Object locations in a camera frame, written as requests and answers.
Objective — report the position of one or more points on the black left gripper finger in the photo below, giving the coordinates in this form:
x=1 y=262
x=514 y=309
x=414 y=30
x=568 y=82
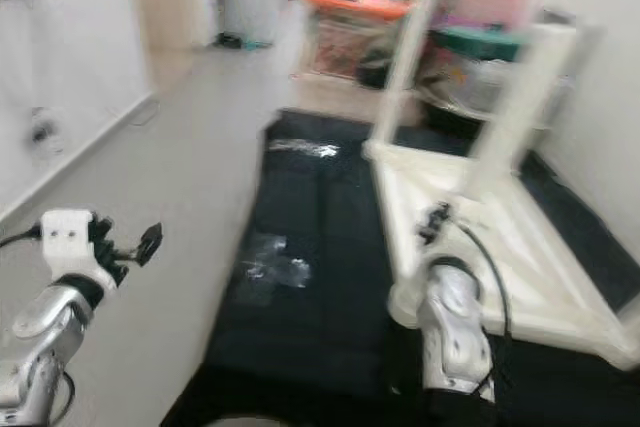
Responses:
x=149 y=244

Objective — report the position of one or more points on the wide clear tape patch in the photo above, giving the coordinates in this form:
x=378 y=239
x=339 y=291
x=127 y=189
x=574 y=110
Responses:
x=275 y=262

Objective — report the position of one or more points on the long clear tape strip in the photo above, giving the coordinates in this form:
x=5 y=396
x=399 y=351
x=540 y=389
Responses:
x=305 y=147

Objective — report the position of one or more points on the black tablecloth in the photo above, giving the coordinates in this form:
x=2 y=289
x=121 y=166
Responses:
x=320 y=347

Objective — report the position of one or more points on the green head mop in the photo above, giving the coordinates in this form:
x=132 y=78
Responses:
x=240 y=41

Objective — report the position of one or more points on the beige cardboard box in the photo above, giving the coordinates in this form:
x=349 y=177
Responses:
x=330 y=92

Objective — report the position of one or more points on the white refrigerator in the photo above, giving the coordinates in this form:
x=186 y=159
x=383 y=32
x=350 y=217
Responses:
x=260 y=2

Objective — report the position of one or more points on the white plastic table top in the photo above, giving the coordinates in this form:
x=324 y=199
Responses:
x=430 y=187

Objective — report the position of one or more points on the black wok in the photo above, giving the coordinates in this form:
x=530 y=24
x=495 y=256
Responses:
x=445 y=112

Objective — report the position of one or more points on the clear plastic storage box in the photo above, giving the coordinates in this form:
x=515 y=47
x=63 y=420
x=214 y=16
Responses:
x=485 y=87

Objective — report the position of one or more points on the pink plastic container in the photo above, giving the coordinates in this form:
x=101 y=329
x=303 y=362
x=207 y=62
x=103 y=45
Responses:
x=490 y=9

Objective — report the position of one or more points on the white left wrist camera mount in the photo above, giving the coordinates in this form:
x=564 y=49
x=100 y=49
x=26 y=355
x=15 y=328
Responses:
x=68 y=232

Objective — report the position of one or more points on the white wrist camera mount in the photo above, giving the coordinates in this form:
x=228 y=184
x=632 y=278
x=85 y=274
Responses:
x=68 y=232
x=440 y=249

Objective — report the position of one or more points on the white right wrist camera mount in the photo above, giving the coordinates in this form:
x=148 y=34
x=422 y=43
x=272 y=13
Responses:
x=440 y=249

